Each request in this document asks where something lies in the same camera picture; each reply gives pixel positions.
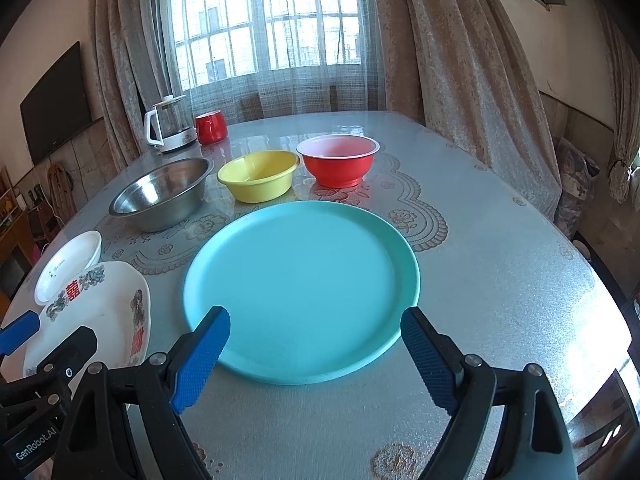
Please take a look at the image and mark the teal round plate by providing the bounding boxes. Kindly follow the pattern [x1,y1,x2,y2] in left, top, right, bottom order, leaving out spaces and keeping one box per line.
[183,200,421,385]

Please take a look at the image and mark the yellow plastic bowl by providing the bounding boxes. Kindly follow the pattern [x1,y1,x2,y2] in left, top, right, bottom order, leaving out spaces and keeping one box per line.
[217,150,299,204]

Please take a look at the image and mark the small white floral plate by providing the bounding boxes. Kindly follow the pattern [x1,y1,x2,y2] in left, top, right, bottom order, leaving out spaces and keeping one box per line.
[34,231,102,307]

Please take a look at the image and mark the large oval patterned plate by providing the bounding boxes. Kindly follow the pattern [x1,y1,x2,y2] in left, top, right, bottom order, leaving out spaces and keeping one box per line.
[23,261,151,375]

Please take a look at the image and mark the wooden shelf cabinet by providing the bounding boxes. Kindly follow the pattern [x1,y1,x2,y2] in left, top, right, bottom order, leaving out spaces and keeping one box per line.
[1,165,37,273]

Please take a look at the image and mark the stainless steel bowl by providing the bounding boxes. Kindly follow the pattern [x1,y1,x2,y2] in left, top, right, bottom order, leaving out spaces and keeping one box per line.
[108,158,214,233]

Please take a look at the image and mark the sheer white window curtain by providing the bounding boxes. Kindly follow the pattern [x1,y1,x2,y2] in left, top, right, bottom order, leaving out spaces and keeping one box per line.
[151,0,385,124]

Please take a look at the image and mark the left beige curtain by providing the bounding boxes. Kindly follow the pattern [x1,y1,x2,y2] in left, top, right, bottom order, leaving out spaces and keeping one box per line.
[89,0,170,171]

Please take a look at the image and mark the beige curtain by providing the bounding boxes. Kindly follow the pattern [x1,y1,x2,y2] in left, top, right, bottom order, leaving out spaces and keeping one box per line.
[89,0,170,171]
[597,3,639,204]
[375,0,562,218]

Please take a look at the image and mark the wall mounted black television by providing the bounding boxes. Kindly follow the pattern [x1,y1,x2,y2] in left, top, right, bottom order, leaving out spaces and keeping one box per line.
[20,41,92,165]

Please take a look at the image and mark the wooden folding chair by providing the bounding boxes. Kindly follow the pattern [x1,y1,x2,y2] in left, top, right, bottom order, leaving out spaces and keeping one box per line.
[48,162,77,224]

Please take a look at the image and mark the far right beige curtain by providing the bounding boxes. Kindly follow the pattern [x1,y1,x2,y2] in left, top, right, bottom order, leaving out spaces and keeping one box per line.
[597,3,639,204]

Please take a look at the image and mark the red mug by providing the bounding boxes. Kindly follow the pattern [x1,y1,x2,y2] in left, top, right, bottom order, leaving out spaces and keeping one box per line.
[195,110,228,145]

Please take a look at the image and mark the white glass electric kettle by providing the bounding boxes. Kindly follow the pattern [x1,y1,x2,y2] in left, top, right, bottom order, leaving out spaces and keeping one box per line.
[144,94,198,154]

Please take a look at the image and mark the red plastic bowl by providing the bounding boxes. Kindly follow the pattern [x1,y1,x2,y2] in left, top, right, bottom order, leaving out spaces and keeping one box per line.
[296,134,380,188]

